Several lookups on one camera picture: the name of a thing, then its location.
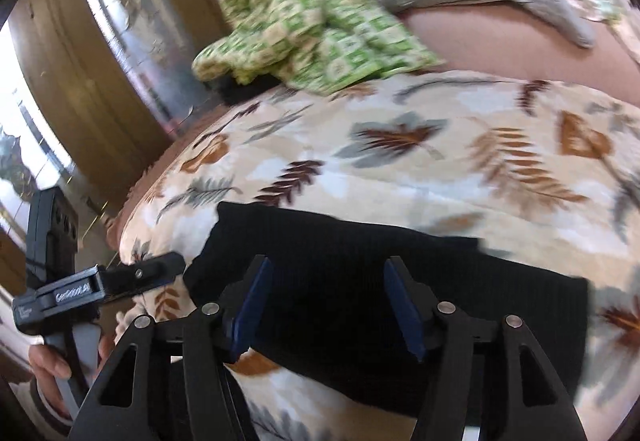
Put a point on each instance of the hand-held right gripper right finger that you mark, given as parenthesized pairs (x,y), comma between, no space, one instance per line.
(405,311)

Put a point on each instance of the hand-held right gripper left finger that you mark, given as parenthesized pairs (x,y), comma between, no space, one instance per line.
(250,306)

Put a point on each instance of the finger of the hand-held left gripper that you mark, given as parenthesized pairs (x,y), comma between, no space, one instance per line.
(145,273)

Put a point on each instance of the black pants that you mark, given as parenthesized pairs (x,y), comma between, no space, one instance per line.
(350,281)

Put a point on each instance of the person's left hand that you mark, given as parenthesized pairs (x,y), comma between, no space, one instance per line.
(47,363)

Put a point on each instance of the leaf print fleece blanket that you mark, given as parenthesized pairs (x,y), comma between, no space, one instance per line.
(450,191)

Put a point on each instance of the bright window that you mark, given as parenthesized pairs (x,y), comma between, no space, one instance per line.
(25,146)

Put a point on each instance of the patterned glass door panel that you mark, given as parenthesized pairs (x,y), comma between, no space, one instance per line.
(140,21)

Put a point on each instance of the green checkered quilt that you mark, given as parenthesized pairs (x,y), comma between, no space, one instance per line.
(310,36)

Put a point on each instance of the pink bed sheet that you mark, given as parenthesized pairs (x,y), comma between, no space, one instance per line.
(500,41)

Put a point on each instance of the pale floral pillow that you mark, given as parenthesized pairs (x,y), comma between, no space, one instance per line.
(605,6)

